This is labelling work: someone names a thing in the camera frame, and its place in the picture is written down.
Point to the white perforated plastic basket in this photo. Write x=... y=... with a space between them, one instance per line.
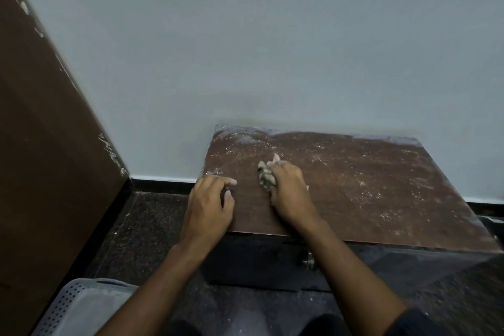
x=78 y=308

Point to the brown wooden door panel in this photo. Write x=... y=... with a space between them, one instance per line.
x=47 y=174

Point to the round metal cabinet knob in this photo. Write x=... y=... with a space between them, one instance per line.
x=309 y=260

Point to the grey dusty cleaning rag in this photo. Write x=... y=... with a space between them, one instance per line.
x=266 y=176

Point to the brown topped dark cabinet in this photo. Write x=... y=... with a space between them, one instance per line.
x=374 y=198

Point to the person's right forearm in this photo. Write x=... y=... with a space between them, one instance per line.
x=346 y=280

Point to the person's right fingers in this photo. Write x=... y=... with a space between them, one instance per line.
x=277 y=161

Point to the person's left hand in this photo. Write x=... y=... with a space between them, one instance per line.
x=204 y=211

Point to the dark shirt sleeve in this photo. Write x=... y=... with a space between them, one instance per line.
x=421 y=324

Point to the person's left forearm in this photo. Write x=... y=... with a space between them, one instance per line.
x=165 y=292

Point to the person's left thumb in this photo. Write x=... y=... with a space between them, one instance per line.
x=229 y=200

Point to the person's right hand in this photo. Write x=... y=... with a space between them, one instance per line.
x=291 y=196

